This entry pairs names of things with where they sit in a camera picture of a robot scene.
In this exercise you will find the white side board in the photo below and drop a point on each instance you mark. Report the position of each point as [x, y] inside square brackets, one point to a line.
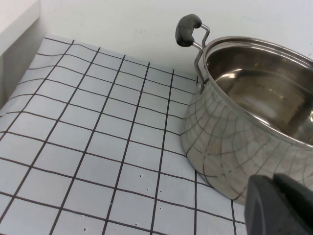
[14, 36]

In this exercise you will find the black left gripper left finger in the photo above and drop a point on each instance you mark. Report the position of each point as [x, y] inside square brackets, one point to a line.
[262, 210]

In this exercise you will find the white black-grid table mat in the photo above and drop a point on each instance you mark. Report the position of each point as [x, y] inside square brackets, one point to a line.
[97, 147]

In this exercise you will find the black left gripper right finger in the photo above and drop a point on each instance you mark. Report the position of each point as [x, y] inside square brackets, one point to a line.
[299, 205]

